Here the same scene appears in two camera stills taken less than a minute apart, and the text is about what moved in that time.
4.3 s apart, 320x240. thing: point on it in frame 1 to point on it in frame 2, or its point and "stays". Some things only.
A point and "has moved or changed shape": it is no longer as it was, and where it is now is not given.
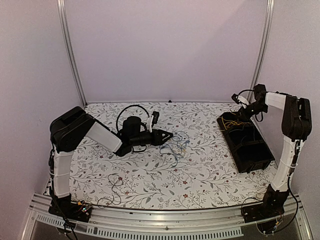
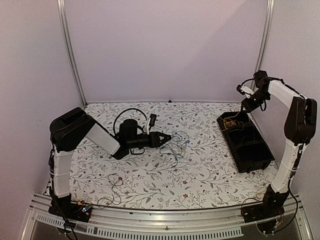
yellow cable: (227, 123) has moved or changed shape
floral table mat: (197, 168) stays
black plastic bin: (247, 148) stays
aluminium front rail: (289, 224) stays
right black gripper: (245, 116) to (248, 106)
